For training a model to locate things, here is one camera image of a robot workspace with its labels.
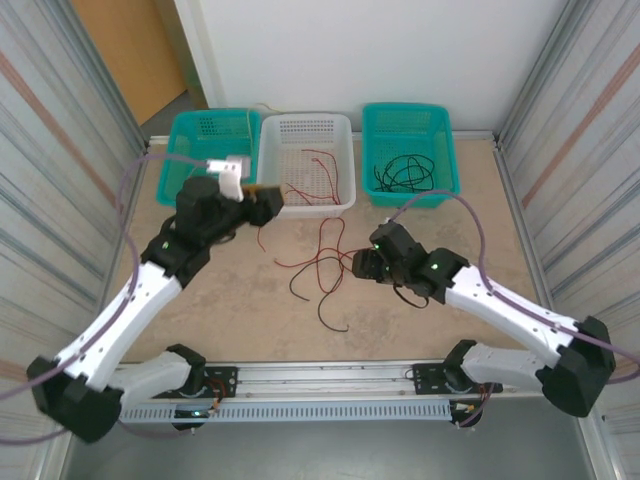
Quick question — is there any yellow cable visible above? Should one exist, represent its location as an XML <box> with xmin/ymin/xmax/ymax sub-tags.
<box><xmin>245</xmin><ymin>102</ymin><xmax>282</xmax><ymax>151</ymax></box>

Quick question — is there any white plastic basket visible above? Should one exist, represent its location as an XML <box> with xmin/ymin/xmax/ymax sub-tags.
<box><xmin>256</xmin><ymin>112</ymin><xmax>357</xmax><ymax>220</ymax></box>

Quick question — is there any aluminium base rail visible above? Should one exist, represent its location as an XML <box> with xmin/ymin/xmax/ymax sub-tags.
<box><xmin>202</xmin><ymin>362</ymin><xmax>504</xmax><ymax>401</ymax></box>

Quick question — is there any grey metal shelf panel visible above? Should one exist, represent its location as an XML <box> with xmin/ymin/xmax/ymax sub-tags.
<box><xmin>59</xmin><ymin>397</ymin><xmax>601</xmax><ymax>480</ymax></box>

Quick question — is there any teal plastic basket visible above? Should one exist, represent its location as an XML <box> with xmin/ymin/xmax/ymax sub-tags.
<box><xmin>156</xmin><ymin>108</ymin><xmax>264</xmax><ymax>206</ymax></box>
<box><xmin>360</xmin><ymin>102</ymin><xmax>461</xmax><ymax>211</ymax></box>

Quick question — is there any grey slotted cable duct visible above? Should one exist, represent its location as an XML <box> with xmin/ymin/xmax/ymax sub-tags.
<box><xmin>119</xmin><ymin>399</ymin><xmax>454</xmax><ymax>425</ymax></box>

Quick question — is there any aluminium frame post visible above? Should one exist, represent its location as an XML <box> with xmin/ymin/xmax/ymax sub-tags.
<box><xmin>74</xmin><ymin>0</ymin><xmax>154</xmax><ymax>156</ymax></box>
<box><xmin>492</xmin><ymin>0</ymin><xmax>576</xmax><ymax>151</ymax></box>

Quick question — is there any white door frame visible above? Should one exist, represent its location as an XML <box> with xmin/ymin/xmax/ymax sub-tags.
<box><xmin>172</xmin><ymin>0</ymin><xmax>226</xmax><ymax>112</ymax></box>

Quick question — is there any aluminium table side rail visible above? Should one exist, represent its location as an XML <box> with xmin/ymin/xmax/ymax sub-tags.
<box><xmin>492</xmin><ymin>142</ymin><xmax>619</xmax><ymax>480</ymax></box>
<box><xmin>37</xmin><ymin>142</ymin><xmax>154</xmax><ymax>480</ymax></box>

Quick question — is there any wooden door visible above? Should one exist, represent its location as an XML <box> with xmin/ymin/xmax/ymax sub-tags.
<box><xmin>69</xmin><ymin>0</ymin><xmax>194</xmax><ymax>126</ymax></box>

